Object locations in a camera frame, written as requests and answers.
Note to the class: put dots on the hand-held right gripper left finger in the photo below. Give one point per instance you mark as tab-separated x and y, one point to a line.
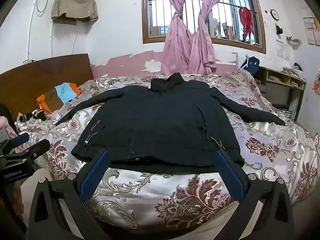
96	175

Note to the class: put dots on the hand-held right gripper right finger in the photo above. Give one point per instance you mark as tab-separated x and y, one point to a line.
228	175

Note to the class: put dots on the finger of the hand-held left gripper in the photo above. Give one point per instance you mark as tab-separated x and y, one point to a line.
41	145
22	138

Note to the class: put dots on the black jacket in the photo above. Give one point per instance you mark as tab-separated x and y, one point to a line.
162	120

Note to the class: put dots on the person's left hand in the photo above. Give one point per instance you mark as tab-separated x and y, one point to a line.
5	126

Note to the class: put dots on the dark cloth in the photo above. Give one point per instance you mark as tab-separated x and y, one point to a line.
10	115

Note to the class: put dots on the black cloth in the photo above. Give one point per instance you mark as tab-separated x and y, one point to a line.
41	117

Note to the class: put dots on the floral satin bedspread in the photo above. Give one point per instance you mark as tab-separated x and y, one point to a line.
262	150

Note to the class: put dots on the orange blue brown garment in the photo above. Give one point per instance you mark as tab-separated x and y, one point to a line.
65	91

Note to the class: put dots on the wooden headboard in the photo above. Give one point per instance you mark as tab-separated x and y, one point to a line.
37	80

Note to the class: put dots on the white power strip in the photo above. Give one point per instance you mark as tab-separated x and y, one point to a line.
28	61

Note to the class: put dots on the wooden desk shelf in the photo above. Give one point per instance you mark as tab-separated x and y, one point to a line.
282	77

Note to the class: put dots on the blue backpack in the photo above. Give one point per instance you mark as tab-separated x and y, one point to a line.
252	63

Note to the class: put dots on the stack of papers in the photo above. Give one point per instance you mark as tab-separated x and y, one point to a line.
290	71

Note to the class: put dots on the dark cap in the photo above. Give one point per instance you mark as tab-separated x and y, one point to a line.
298	67

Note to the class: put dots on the pink curtain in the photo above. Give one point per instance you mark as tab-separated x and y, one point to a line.
202	45
176	45

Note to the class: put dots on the khaki cloth covered air conditioner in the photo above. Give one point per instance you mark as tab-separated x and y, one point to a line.
72	5

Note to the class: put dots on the red hanging garment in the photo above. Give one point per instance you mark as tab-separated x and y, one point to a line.
246	17

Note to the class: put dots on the wooden framed barred window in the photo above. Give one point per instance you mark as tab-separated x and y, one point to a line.
145	17

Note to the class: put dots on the colourful wall poster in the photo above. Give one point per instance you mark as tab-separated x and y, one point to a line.
317	82

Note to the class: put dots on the metal wall rack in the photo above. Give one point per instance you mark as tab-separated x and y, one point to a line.
293	40

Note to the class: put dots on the black wall fixture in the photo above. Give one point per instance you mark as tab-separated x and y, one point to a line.
279	30

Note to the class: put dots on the wall calendar papers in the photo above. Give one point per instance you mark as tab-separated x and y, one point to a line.
311	32

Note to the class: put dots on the round wall clock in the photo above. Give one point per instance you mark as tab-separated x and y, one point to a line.
274	14

